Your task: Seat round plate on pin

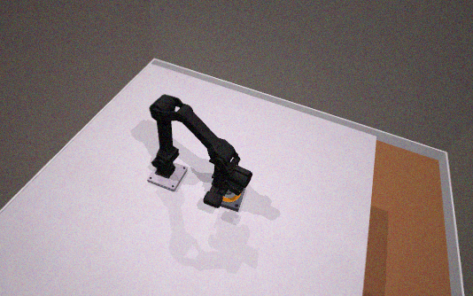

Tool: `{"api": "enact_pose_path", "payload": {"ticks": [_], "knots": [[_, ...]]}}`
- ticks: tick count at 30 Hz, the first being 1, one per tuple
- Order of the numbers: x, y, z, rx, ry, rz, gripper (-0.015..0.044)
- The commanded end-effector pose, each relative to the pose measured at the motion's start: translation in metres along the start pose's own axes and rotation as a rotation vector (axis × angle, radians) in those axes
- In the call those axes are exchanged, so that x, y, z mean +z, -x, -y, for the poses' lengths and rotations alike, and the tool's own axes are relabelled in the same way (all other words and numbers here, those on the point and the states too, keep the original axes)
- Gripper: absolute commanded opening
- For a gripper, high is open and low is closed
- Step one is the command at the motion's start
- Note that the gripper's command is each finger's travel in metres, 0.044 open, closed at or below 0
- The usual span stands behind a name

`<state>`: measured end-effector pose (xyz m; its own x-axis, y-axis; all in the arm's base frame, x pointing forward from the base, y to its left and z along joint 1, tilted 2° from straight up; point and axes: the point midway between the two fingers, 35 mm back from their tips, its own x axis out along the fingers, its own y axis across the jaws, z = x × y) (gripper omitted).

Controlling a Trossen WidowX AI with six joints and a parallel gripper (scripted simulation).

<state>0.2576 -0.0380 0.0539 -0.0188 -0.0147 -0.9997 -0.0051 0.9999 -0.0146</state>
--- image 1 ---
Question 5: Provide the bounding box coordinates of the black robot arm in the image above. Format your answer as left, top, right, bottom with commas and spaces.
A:
149, 94, 252, 196

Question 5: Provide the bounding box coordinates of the orange round plate with holes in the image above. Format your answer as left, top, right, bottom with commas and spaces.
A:
222, 193, 241, 203

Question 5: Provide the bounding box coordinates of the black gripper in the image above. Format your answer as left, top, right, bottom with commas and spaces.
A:
203, 172, 229, 208

